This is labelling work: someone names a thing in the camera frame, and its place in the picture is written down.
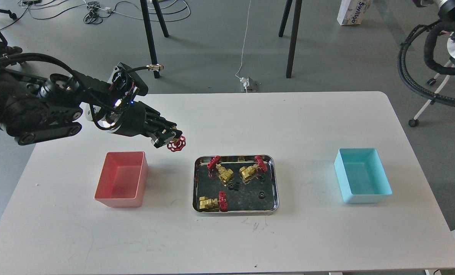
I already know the brass valve red handle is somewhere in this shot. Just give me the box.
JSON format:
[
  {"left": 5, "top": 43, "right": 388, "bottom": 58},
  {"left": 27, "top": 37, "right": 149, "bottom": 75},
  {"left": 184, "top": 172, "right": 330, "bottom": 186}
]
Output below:
[{"left": 167, "top": 135, "right": 186, "bottom": 152}]

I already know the brass valve top left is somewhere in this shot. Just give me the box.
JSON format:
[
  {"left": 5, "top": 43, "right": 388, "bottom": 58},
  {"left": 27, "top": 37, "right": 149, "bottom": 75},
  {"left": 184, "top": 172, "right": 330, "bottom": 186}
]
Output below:
[{"left": 207, "top": 155, "right": 234, "bottom": 186}]

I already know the pink plastic box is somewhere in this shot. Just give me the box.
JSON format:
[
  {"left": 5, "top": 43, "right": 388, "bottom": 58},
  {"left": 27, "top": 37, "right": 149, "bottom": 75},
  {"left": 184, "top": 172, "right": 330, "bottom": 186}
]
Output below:
[{"left": 94, "top": 151, "right": 148, "bottom": 208}]

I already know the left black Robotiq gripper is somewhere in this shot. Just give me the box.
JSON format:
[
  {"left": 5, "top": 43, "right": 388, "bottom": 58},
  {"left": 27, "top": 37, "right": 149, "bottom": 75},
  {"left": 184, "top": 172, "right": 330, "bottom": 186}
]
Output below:
[{"left": 107, "top": 102, "right": 183, "bottom": 148}]

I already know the white cable on floor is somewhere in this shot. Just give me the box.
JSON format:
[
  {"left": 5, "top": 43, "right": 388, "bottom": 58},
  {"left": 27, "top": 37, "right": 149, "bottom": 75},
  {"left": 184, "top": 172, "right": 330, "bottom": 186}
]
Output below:
[{"left": 234, "top": 0, "right": 252, "bottom": 81}]

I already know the white cardboard box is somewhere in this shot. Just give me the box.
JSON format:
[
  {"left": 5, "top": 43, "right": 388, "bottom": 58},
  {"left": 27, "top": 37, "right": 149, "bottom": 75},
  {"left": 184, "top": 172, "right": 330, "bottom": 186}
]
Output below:
[{"left": 336, "top": 0, "right": 373, "bottom": 26}]

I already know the brass valve top right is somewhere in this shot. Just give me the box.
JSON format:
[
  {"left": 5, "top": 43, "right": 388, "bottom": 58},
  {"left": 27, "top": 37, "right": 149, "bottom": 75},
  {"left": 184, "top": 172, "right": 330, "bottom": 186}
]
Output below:
[{"left": 239, "top": 155, "right": 268, "bottom": 184}]

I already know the light blue plastic box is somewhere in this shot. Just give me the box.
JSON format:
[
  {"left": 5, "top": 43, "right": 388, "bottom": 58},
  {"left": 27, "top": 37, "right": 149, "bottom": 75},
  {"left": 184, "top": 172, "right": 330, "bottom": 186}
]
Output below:
[{"left": 334, "top": 148, "right": 393, "bottom": 204}]

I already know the black cable bundle floor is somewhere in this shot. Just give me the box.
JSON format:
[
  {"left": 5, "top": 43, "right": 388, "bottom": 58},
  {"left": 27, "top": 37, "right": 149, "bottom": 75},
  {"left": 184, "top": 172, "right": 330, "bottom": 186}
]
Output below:
[{"left": 83, "top": 0, "right": 112, "bottom": 25}]

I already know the white chair base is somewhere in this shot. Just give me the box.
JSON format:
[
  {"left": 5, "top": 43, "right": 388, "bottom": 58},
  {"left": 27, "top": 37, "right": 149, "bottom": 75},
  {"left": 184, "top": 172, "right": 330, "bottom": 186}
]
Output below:
[{"left": 408, "top": 73, "right": 450, "bottom": 127}]

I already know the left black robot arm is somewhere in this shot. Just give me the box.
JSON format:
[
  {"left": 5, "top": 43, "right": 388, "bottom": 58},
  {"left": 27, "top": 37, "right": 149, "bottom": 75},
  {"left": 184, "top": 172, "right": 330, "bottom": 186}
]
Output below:
[{"left": 0, "top": 53, "right": 186, "bottom": 152}]

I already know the stainless steel tray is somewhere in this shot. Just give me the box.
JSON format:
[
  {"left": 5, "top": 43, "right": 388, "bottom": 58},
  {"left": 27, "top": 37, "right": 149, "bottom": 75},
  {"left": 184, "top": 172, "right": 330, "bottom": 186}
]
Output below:
[{"left": 192, "top": 155, "right": 279, "bottom": 215}]

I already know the white power adapter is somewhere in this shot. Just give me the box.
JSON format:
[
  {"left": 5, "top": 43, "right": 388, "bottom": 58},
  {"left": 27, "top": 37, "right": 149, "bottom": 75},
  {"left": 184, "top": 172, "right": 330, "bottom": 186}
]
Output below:
[{"left": 240, "top": 77, "right": 258, "bottom": 93}]

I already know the black table leg right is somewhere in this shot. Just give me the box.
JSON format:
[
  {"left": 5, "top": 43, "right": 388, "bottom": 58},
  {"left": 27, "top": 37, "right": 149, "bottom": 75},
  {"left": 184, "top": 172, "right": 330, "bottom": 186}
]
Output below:
[{"left": 278, "top": 0, "right": 302, "bottom": 79}]

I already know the brass valve bottom left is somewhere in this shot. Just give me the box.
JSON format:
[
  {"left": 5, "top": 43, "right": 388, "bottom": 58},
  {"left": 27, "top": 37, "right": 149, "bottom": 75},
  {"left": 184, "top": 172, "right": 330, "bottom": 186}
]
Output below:
[{"left": 198, "top": 191, "right": 229, "bottom": 212}]

